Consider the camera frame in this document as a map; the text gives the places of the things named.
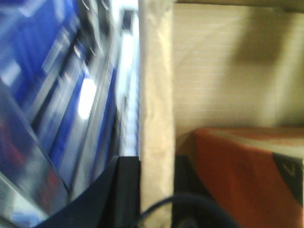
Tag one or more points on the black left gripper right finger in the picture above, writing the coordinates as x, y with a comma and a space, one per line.
187, 181

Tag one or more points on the brown cardboard box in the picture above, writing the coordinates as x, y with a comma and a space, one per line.
212, 64

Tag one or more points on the orange printed carton inside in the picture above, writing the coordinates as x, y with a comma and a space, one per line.
255, 174

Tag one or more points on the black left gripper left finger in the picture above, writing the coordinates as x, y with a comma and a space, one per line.
112, 201

